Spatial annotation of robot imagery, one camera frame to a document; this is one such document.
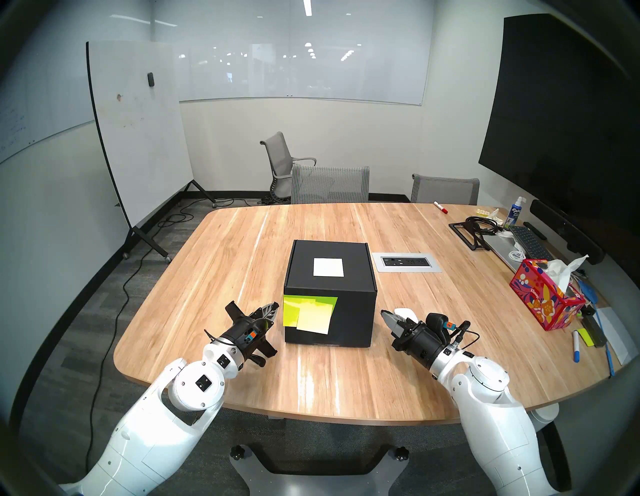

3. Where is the glass wall whiteboard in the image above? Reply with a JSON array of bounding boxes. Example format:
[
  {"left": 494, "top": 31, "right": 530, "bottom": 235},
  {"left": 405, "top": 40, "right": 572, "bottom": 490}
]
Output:
[{"left": 150, "top": 0, "right": 433, "bottom": 106}]

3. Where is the black laptop stand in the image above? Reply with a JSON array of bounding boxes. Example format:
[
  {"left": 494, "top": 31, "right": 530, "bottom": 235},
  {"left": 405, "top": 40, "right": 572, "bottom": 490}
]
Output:
[{"left": 448, "top": 220, "right": 493, "bottom": 250}]

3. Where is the lime green sticky note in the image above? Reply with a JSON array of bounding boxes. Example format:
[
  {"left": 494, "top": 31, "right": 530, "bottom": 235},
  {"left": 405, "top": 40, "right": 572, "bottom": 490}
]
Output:
[{"left": 283, "top": 296, "right": 339, "bottom": 328}]

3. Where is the white paper sheet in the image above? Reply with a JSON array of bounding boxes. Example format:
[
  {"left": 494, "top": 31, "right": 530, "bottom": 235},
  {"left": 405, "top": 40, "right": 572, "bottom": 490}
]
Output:
[{"left": 595, "top": 306, "right": 638, "bottom": 366}]

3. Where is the rolling whiteboard on stand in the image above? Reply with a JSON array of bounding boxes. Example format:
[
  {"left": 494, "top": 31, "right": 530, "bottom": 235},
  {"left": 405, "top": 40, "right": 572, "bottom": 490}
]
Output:
[{"left": 86, "top": 41, "right": 218, "bottom": 263}]

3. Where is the gray plain-back office chair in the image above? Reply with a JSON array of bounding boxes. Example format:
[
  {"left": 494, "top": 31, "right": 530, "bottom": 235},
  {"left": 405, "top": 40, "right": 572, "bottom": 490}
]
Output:
[{"left": 410, "top": 174, "right": 480, "bottom": 206}]

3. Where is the silver table power panel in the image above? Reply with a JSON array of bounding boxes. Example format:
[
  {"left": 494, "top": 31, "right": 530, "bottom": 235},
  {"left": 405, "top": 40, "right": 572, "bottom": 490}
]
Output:
[{"left": 371, "top": 252, "right": 443, "bottom": 273}]

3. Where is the black cardboard box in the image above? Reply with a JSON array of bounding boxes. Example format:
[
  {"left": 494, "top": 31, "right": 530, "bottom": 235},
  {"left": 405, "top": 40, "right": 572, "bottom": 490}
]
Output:
[{"left": 283, "top": 240, "right": 378, "bottom": 349}]

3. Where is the red floral tissue box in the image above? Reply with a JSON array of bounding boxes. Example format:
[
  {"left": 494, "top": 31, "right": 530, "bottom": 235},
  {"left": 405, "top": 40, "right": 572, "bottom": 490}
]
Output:
[{"left": 509, "top": 258, "right": 587, "bottom": 331}]

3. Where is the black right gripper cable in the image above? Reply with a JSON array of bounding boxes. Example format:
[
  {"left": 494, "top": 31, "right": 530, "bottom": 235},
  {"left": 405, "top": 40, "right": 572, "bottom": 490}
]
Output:
[{"left": 450, "top": 321, "right": 481, "bottom": 354}]

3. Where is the whiteboard cleaner spray bottle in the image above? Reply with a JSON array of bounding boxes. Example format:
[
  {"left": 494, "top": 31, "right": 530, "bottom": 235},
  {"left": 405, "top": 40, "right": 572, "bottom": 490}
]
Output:
[{"left": 504, "top": 196, "right": 527, "bottom": 228}]

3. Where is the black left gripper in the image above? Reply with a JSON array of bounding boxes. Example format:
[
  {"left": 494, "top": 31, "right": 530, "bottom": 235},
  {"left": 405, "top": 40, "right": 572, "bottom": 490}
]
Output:
[{"left": 218, "top": 301, "right": 280, "bottom": 368}]

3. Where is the large black wall screen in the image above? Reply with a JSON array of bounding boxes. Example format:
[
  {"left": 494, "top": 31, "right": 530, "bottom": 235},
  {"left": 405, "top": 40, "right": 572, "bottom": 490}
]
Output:
[{"left": 478, "top": 14, "right": 640, "bottom": 241}]

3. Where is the blue fly swatter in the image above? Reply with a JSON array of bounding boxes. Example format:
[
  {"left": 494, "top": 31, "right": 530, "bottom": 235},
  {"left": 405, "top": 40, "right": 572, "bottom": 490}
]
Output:
[{"left": 579, "top": 280, "right": 615, "bottom": 377}]

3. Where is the silver laptop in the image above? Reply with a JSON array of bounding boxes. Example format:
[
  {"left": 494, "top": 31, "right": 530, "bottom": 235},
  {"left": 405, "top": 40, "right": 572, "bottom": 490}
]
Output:
[{"left": 482, "top": 232, "right": 531, "bottom": 273}]

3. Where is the pale square sticky note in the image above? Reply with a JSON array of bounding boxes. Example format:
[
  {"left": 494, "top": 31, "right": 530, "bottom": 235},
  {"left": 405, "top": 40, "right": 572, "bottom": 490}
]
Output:
[{"left": 313, "top": 257, "right": 345, "bottom": 278}]

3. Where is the coiled black cable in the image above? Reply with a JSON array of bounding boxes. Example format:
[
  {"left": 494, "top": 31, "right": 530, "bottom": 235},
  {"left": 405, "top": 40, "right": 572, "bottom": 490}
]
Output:
[{"left": 465, "top": 216, "right": 503, "bottom": 235}]

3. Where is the black video conference bar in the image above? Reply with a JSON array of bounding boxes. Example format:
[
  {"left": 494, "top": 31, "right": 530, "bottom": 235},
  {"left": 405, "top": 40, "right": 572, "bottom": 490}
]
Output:
[{"left": 530, "top": 199, "right": 606, "bottom": 265}]

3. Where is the dark whiteboard eraser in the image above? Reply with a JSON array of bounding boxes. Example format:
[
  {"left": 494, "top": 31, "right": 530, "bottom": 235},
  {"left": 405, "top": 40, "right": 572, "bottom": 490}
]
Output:
[{"left": 581, "top": 315, "right": 608, "bottom": 348}]

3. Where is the black keyboard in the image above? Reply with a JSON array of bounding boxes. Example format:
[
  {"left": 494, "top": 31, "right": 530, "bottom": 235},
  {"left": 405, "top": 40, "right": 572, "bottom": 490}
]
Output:
[{"left": 507, "top": 225, "right": 554, "bottom": 262}]

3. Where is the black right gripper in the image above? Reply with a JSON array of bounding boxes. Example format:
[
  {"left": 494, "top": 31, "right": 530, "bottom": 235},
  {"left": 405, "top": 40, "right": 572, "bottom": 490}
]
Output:
[{"left": 381, "top": 310, "right": 470, "bottom": 370}]

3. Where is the gray office chair with armrests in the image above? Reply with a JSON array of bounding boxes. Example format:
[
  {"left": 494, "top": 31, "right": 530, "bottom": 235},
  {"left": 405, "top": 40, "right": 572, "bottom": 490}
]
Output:
[{"left": 259, "top": 131, "right": 317, "bottom": 204}]

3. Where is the white tissue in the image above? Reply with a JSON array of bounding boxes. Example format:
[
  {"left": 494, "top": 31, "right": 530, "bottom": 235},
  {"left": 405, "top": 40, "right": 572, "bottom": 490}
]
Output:
[{"left": 542, "top": 254, "right": 590, "bottom": 293}]

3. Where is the gray mesh office chair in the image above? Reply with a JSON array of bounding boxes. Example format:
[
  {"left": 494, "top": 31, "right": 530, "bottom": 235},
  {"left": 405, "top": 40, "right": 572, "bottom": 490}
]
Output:
[{"left": 290, "top": 165, "right": 371, "bottom": 205}]

